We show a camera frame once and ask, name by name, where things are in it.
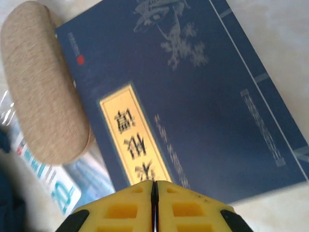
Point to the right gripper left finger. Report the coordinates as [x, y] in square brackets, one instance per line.
[125, 210]

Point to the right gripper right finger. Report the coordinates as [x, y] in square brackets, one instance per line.
[188, 210]

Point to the blue face mask pack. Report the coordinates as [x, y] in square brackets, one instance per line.
[79, 178]

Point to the navy book with yellow label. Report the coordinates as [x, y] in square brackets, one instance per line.
[193, 108]

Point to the navy blue backpack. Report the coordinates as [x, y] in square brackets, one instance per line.
[9, 205]

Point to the beige fabric glasses case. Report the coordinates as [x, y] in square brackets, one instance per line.
[41, 84]

